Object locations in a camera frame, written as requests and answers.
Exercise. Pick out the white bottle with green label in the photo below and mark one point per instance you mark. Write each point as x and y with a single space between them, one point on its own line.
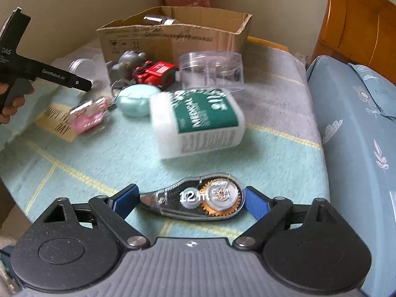
198 120

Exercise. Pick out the small clear jar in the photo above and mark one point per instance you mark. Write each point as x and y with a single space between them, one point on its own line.
82 68

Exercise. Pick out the yellow wooden stool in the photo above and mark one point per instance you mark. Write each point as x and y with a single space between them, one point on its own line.
269 42

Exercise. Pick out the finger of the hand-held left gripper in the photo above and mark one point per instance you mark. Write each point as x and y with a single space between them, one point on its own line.
81 83

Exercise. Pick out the clear correction tape dispenser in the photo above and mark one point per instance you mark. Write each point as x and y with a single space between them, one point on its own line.
191 198

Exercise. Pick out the white wall socket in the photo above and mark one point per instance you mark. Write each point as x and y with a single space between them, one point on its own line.
301 58

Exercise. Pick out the red toy truck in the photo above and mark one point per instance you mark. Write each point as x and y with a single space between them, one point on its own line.
157 72

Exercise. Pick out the mint green round case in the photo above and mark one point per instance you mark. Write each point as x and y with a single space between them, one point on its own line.
136 100

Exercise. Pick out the brown cardboard box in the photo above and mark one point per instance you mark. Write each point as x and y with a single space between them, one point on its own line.
173 41

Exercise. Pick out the person's left hand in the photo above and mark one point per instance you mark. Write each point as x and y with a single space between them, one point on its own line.
7 113

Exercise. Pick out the clear plastic container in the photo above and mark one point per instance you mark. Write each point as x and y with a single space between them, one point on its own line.
210 68

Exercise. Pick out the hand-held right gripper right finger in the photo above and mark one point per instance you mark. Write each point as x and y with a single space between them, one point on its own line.
256 204

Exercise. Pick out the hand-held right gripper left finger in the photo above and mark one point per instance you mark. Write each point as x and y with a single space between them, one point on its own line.
126 199

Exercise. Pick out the pastel checked blanket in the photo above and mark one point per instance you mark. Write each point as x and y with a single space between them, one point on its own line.
108 161

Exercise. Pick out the grey elephant toy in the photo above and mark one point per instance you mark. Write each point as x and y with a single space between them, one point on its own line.
126 63

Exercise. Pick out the blue floral pillow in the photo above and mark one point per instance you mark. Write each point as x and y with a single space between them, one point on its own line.
377 89

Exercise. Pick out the silver round tin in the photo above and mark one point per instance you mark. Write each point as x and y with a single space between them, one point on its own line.
161 20

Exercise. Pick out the wooden headboard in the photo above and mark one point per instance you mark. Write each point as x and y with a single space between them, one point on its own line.
355 21

